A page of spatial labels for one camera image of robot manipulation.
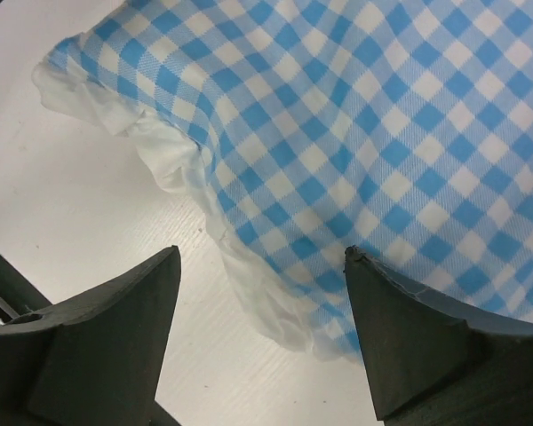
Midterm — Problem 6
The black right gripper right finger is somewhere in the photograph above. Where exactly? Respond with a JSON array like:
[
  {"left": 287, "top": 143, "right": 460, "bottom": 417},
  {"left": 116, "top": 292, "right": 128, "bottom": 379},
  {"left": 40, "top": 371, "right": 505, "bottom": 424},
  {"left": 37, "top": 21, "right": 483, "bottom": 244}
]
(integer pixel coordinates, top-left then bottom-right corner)
[{"left": 344, "top": 246, "right": 533, "bottom": 425}]

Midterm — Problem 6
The blue gingham mattress pad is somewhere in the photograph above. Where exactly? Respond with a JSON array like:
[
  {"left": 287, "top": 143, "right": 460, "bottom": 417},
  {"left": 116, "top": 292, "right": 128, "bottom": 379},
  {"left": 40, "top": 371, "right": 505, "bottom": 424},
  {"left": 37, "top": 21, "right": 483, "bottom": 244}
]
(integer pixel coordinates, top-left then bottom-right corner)
[{"left": 33, "top": 0, "right": 533, "bottom": 359}]

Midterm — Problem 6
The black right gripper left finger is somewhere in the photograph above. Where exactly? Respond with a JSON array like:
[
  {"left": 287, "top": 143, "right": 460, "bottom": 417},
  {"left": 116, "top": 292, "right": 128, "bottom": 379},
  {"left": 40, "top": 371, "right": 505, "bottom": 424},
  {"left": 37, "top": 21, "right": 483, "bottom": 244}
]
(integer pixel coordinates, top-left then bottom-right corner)
[{"left": 0, "top": 244, "right": 181, "bottom": 426}]

